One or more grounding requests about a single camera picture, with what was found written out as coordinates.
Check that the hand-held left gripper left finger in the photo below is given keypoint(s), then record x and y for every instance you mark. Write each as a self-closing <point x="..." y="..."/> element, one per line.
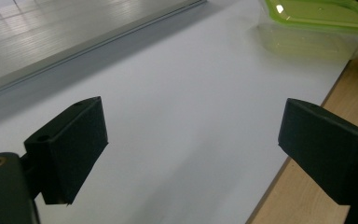
<point x="71" y="149"/>

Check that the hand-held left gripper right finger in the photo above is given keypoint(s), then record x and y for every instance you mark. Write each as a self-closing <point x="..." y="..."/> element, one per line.
<point x="326" y="149"/>

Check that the rectangular green lidded container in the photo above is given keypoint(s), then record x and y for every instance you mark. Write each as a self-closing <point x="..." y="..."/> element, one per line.
<point x="317" y="12"/>

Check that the white table board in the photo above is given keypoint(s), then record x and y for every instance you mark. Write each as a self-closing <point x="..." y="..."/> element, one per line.
<point x="183" y="109"/>

